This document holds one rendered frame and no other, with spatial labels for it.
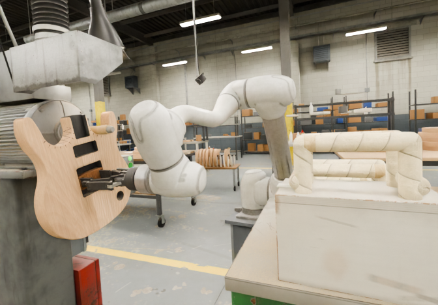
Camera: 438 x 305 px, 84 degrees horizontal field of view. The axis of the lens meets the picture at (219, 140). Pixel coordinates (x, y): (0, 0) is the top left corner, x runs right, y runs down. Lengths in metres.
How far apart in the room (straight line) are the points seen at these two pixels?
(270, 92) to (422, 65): 11.59
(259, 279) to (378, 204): 0.26
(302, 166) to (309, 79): 11.37
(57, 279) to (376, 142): 1.29
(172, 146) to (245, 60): 11.88
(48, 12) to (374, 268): 1.07
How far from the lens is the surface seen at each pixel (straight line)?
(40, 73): 0.93
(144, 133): 0.59
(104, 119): 1.02
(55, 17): 1.01
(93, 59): 0.84
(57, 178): 0.87
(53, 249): 1.32
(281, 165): 1.25
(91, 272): 1.47
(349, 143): 0.47
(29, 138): 0.83
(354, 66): 12.00
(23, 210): 1.22
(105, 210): 0.99
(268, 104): 1.04
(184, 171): 0.66
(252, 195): 1.42
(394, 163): 0.57
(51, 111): 1.08
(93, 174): 0.94
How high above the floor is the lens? 1.23
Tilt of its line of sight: 3 degrees down
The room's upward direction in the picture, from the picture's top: 3 degrees counter-clockwise
